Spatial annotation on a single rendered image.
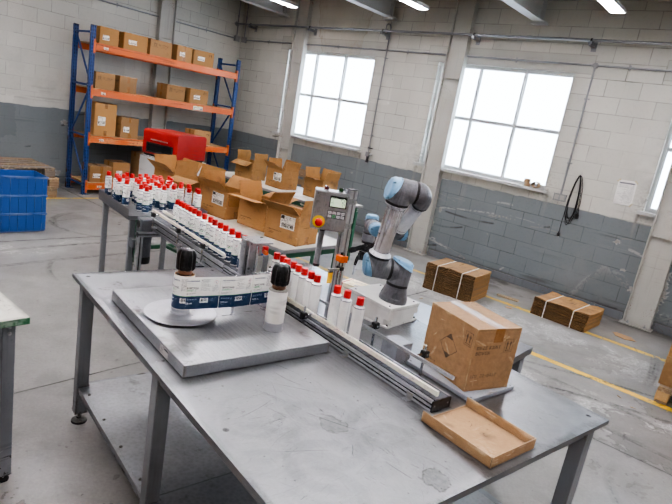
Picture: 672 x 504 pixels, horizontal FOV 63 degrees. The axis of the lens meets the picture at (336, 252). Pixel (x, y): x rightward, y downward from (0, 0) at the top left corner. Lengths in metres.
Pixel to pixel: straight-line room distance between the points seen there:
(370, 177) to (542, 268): 3.15
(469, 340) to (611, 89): 5.80
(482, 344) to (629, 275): 5.44
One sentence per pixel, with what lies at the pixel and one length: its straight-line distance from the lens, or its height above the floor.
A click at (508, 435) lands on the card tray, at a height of 0.83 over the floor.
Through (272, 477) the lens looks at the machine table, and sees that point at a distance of 1.66.
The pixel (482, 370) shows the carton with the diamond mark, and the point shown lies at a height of 0.94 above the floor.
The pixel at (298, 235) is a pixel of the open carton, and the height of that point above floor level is 0.87.
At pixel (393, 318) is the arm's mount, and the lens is 2.85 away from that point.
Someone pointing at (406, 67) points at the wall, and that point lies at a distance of 9.04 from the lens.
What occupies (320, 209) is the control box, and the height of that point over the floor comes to 1.38.
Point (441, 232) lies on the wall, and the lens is 8.49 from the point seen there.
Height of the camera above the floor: 1.82
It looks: 14 degrees down
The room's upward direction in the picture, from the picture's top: 10 degrees clockwise
